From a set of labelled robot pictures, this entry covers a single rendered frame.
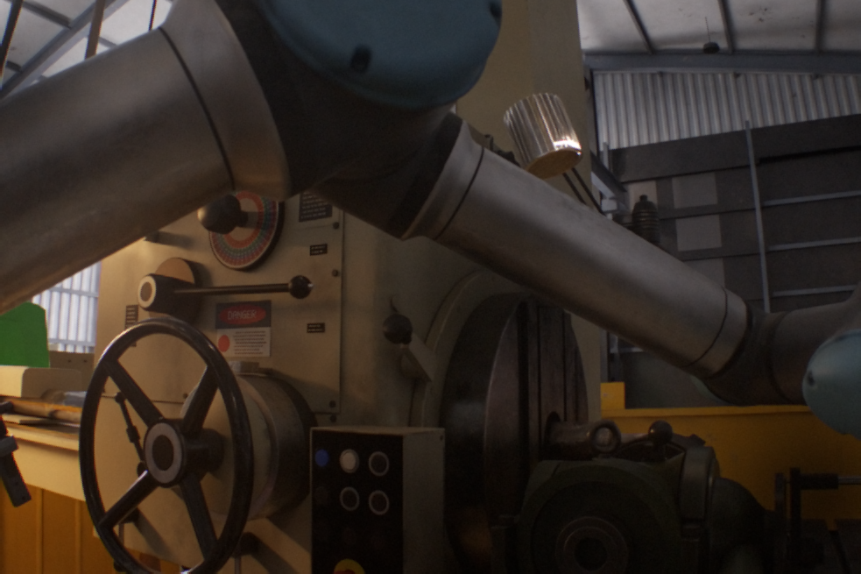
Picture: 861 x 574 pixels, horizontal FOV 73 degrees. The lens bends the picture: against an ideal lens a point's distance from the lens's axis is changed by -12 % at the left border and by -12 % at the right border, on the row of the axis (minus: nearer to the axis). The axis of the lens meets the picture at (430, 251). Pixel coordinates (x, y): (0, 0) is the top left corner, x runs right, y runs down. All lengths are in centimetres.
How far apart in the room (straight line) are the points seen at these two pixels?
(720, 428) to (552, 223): 282
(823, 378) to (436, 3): 33
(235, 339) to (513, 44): 107
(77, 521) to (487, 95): 312
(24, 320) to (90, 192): 485
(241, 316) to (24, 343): 404
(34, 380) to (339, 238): 160
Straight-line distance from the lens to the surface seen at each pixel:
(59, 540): 390
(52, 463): 225
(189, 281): 123
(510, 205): 44
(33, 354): 513
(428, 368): 97
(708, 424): 323
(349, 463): 86
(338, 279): 101
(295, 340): 105
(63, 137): 28
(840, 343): 47
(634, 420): 328
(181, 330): 88
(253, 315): 112
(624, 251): 47
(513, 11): 183
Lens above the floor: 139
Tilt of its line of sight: 11 degrees up
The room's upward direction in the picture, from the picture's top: straight up
